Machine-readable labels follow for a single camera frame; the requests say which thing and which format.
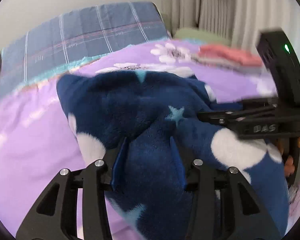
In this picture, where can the beige pleated curtain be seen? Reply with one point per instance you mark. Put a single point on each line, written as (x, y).
(222, 7)

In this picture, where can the blue plaid pillow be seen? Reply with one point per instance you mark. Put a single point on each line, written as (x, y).
(72, 42)

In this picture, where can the green cushion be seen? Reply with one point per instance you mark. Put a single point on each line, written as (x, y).
(200, 33)

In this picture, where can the pink folded cloth stack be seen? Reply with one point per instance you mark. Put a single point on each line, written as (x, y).
(230, 56)

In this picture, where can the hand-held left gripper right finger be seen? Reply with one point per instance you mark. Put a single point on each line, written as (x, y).
(177, 160)

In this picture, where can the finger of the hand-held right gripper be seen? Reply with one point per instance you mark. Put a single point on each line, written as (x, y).
(260, 102)
(222, 118)

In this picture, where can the purple floral blanket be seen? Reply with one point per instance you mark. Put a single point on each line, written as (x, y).
(32, 130)

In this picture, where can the navy star-print fleece garment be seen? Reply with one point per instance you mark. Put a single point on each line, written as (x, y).
(140, 110)

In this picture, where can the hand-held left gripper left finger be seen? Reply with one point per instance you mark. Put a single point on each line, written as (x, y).
(118, 165)

